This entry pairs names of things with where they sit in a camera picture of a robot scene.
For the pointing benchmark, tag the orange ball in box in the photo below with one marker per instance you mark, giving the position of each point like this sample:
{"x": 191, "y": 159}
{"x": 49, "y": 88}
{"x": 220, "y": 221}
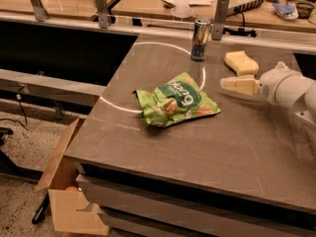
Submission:
{"x": 72, "y": 189}

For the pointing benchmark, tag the black chair base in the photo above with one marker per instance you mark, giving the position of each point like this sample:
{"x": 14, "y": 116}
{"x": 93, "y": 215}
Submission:
{"x": 7, "y": 166}

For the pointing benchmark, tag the blue white cloth item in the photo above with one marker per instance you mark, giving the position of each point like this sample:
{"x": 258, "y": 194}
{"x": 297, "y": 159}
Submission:
{"x": 287, "y": 12}

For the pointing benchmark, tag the green rice chip bag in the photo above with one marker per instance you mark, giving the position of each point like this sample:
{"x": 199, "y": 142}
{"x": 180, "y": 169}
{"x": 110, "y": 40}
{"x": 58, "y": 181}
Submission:
{"x": 175, "y": 101}

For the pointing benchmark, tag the grey power strip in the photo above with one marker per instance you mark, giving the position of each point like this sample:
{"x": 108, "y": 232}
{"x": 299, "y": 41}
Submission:
{"x": 237, "y": 6}

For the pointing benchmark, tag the black mesh cup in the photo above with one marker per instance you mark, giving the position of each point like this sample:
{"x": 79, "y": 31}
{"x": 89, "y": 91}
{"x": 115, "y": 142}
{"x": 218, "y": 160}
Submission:
{"x": 304, "y": 10}

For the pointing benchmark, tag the blue silver drink can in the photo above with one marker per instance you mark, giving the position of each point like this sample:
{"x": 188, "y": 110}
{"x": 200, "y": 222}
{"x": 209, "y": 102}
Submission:
{"x": 200, "y": 38}

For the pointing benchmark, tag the white face mask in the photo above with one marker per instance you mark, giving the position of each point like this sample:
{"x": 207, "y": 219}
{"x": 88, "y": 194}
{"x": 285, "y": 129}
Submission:
{"x": 182, "y": 11}

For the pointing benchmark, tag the metal bracket left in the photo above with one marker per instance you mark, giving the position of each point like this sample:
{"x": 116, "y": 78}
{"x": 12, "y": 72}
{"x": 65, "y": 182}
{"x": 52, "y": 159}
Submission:
{"x": 39, "y": 11}

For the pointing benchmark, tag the metal bracket right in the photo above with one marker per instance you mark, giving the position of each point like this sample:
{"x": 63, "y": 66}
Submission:
{"x": 219, "y": 19}

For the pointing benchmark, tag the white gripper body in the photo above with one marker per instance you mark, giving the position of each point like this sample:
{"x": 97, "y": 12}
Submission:
{"x": 272, "y": 85}

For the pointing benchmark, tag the metal bracket middle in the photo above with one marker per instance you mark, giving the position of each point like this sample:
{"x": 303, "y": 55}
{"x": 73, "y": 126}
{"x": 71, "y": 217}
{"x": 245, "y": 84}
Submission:
{"x": 102, "y": 10}

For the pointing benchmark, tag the metal bracket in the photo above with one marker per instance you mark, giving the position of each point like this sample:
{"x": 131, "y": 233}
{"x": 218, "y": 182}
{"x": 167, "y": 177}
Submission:
{"x": 219, "y": 19}
{"x": 102, "y": 10}
{"x": 39, "y": 11}

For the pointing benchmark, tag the open cardboard box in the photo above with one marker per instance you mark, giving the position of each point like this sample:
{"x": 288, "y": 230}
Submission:
{"x": 70, "y": 211}

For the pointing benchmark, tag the yellow sponge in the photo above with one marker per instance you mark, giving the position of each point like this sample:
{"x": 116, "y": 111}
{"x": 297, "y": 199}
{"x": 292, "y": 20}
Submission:
{"x": 241, "y": 63}

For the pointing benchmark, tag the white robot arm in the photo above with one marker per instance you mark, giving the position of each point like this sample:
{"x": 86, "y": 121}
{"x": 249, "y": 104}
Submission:
{"x": 302, "y": 120}

